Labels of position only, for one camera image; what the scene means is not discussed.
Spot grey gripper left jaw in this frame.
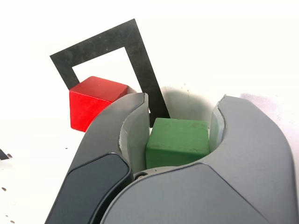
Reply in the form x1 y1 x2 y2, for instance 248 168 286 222
44 92 150 224

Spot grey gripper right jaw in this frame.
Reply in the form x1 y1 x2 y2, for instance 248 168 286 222
100 94 295 224

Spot red cube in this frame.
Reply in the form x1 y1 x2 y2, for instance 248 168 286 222
69 76 137 133

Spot green cube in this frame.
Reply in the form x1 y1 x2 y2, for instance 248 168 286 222
145 118 211 169

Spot black tape square outline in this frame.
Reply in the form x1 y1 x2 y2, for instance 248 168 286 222
50 18 171 119

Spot black tape strip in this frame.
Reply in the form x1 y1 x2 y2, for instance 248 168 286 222
0 149 13 161

